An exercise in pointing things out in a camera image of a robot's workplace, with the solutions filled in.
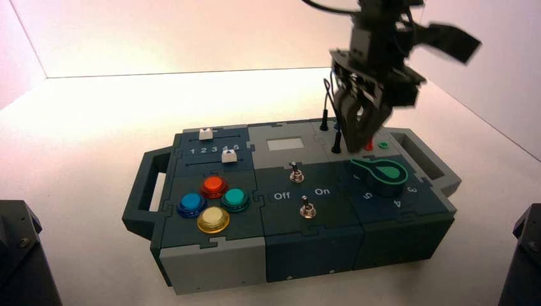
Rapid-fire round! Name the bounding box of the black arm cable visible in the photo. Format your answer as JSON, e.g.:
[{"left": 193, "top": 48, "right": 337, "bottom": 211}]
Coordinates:
[{"left": 300, "top": 0, "right": 361, "bottom": 15}]

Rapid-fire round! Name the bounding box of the teal round push button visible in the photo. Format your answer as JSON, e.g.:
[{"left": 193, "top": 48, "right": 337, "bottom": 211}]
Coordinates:
[{"left": 220, "top": 187, "right": 251, "bottom": 214}]

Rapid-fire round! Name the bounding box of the dark knob with green pointer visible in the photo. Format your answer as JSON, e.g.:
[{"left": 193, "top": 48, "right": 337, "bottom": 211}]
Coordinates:
[{"left": 350, "top": 158, "right": 409, "bottom": 198}]

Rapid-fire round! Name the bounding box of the metal toggle switch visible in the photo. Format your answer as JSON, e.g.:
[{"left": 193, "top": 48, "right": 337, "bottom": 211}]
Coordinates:
[
  {"left": 299, "top": 195, "right": 317, "bottom": 219},
  {"left": 290, "top": 161, "right": 305, "bottom": 184}
]

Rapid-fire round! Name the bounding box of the blue round push button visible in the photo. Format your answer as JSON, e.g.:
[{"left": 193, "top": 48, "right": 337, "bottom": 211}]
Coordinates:
[{"left": 176, "top": 193, "right": 208, "bottom": 219}]

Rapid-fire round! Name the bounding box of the dark blue grey control box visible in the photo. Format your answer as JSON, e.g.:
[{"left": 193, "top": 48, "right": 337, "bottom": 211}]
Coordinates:
[{"left": 122, "top": 118, "right": 463, "bottom": 295}]

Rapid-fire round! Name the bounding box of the black jumper cable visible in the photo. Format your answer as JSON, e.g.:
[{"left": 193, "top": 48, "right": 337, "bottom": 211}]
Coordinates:
[{"left": 320, "top": 78, "right": 344, "bottom": 154}]

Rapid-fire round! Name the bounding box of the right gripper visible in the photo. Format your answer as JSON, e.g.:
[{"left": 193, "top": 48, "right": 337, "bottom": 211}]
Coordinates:
[{"left": 329, "top": 18, "right": 427, "bottom": 154}]

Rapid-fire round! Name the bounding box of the red round push button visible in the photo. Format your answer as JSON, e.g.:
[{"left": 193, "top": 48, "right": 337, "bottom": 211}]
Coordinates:
[{"left": 199, "top": 175, "right": 229, "bottom": 200}]

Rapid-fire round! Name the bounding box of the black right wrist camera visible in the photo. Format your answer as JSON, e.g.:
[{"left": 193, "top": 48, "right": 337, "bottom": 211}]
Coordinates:
[{"left": 411, "top": 22, "right": 483, "bottom": 65}]

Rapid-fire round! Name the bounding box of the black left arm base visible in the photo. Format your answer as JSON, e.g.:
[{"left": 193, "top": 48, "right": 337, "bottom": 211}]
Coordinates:
[{"left": 0, "top": 200, "right": 63, "bottom": 306}]

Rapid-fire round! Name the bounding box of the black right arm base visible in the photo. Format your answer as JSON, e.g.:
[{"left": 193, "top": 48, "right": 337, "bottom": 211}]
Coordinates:
[{"left": 498, "top": 203, "right": 541, "bottom": 306}]

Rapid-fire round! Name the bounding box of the yellow round push button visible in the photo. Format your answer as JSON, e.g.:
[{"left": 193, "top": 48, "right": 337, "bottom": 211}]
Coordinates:
[{"left": 196, "top": 206, "right": 231, "bottom": 235}]

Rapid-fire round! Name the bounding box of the small grey display screen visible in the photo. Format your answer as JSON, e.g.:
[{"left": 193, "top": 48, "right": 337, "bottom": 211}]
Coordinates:
[{"left": 267, "top": 137, "right": 305, "bottom": 152}]

